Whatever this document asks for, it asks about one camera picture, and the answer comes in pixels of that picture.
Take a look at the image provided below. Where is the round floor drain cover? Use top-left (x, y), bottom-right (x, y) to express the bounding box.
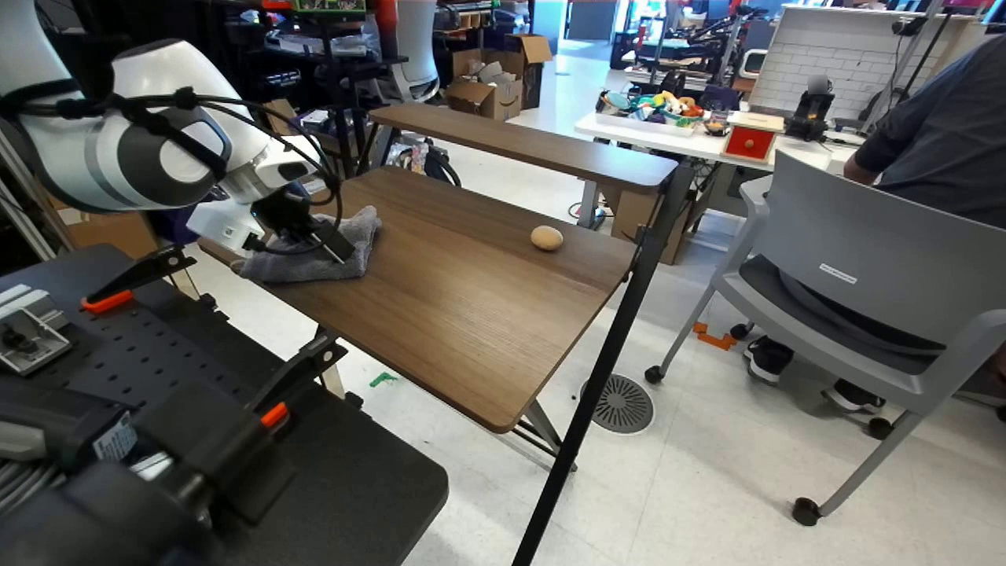
top-left (587, 372), bottom-right (661, 437)

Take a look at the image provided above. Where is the cardboard box under desk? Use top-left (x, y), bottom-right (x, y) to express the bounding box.
top-left (610, 182), bottom-right (697, 266)

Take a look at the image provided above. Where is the black perforated robot cart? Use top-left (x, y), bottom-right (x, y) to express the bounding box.
top-left (0, 241), bottom-right (452, 566)

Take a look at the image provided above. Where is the colourful toy pile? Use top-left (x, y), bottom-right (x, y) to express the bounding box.
top-left (598, 83), bottom-right (729, 139)

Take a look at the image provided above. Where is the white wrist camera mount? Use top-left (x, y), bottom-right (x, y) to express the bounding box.
top-left (187, 198), bottom-right (268, 254)

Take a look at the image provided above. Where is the black slanted metal pole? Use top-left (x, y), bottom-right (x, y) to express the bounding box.
top-left (508, 161), bottom-right (702, 566)

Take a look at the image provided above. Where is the white desk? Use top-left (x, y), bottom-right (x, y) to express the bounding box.
top-left (573, 104), bottom-right (873, 176)

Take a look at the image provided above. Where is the orange floor marker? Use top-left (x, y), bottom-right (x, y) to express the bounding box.
top-left (690, 318), bottom-right (742, 354)

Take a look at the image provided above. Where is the large brown cardboard box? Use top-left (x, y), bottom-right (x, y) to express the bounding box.
top-left (44, 208), bottom-right (159, 262)

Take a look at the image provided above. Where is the small red box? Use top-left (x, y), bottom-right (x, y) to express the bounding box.
top-left (724, 111), bottom-right (789, 166)

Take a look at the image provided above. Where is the white partition panel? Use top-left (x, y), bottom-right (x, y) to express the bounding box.
top-left (749, 3), bottom-right (990, 124)

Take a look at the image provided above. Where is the seated person in grey shirt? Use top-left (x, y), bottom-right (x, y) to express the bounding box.
top-left (735, 28), bottom-right (1006, 417)

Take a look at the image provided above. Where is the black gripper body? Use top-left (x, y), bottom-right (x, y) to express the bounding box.
top-left (251, 184), bottom-right (322, 241)

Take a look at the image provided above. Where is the black clamp with orange handle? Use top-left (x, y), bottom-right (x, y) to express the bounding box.
top-left (166, 330), bottom-right (353, 512)
top-left (77, 241), bottom-right (201, 320)

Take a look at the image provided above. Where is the long wooden side table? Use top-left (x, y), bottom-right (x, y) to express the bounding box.
top-left (368, 100), bottom-right (683, 195)

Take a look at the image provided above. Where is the grey cloth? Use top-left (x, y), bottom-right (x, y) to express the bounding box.
top-left (231, 201), bottom-right (387, 289)

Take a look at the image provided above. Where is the small black printed card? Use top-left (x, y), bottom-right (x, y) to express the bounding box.
top-left (0, 278), bottom-right (77, 381)

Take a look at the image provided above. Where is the metal table leg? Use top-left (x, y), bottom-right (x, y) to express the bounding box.
top-left (502, 392), bottom-right (573, 471)

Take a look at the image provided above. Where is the black desktop device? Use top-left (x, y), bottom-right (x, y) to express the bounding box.
top-left (782, 76), bottom-right (838, 145)

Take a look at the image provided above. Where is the beige egg-shaped plush toy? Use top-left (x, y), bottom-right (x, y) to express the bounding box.
top-left (524, 222), bottom-right (570, 254)

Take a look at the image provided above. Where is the grey plastic chair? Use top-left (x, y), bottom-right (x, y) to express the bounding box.
top-left (641, 145), bottom-right (1006, 529)

